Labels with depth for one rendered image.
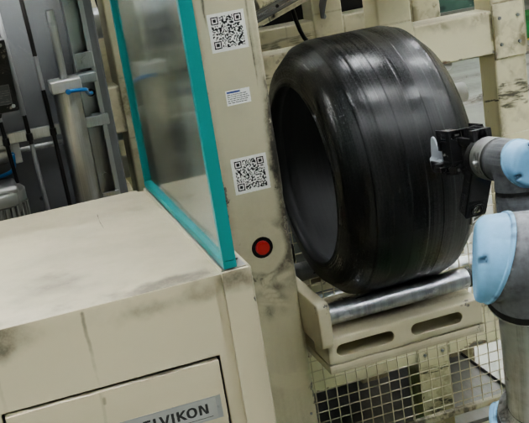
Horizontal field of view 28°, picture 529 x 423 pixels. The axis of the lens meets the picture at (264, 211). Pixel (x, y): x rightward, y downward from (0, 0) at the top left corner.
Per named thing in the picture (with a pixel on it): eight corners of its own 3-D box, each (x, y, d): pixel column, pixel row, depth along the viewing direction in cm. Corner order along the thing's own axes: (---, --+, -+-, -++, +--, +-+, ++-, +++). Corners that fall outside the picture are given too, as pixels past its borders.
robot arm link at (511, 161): (514, 196, 167) (509, 143, 166) (480, 190, 178) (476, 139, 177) (557, 189, 170) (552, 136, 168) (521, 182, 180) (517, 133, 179)
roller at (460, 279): (323, 313, 216) (316, 302, 220) (325, 331, 218) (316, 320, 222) (475, 272, 225) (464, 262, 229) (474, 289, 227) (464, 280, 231)
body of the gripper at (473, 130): (468, 122, 194) (501, 124, 182) (476, 167, 195) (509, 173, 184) (432, 130, 192) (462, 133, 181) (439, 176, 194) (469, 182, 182)
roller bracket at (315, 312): (322, 351, 215) (316, 307, 212) (263, 292, 251) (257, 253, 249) (337, 347, 215) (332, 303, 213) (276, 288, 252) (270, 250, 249)
